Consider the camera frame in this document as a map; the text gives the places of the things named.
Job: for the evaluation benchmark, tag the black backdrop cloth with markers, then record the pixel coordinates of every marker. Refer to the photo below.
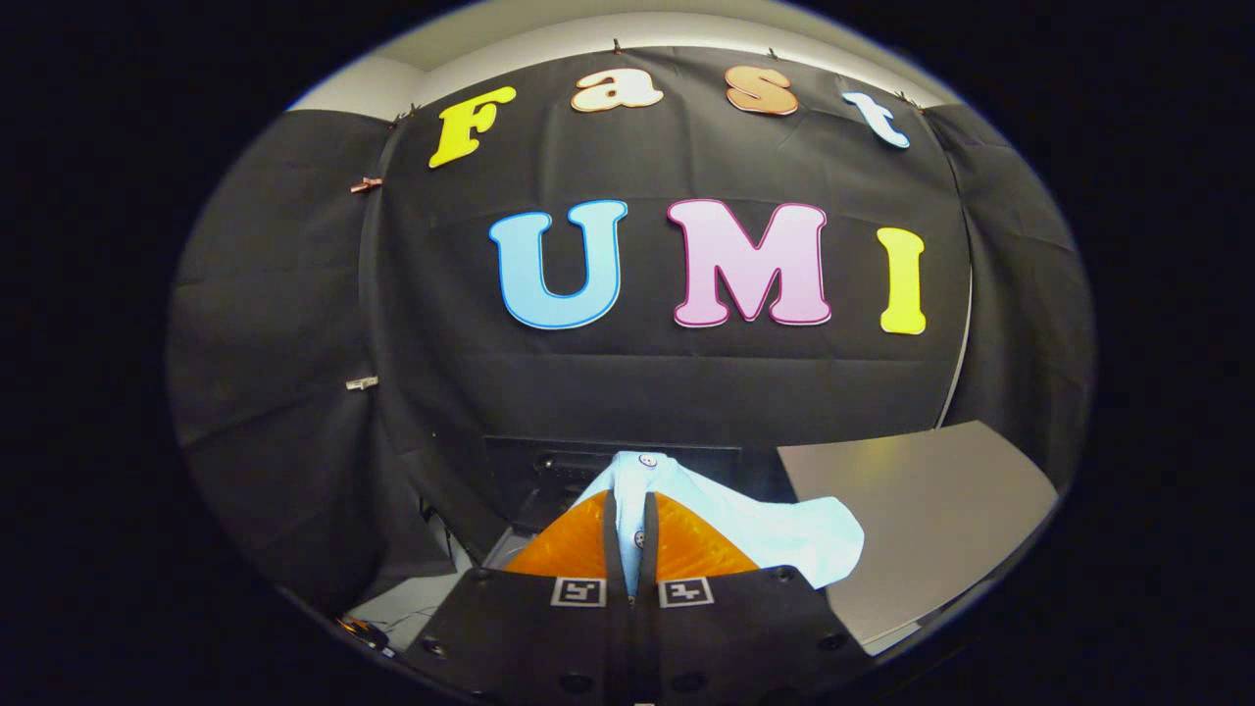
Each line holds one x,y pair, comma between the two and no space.
637,382

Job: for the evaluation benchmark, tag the silver cloth clip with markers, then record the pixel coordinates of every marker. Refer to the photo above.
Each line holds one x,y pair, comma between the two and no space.
361,383

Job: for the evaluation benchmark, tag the light blue shirt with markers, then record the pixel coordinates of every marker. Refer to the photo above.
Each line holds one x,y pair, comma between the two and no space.
784,529

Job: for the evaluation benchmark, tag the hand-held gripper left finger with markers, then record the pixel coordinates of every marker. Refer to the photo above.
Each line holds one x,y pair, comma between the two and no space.
529,637

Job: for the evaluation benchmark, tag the copper cloth clip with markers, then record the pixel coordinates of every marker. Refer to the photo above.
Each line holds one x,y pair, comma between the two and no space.
365,184

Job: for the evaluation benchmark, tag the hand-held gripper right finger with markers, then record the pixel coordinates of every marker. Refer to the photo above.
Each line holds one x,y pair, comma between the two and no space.
745,637

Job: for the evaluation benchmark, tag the grey top-load washing machine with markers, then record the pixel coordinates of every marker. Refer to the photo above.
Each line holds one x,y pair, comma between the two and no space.
549,471

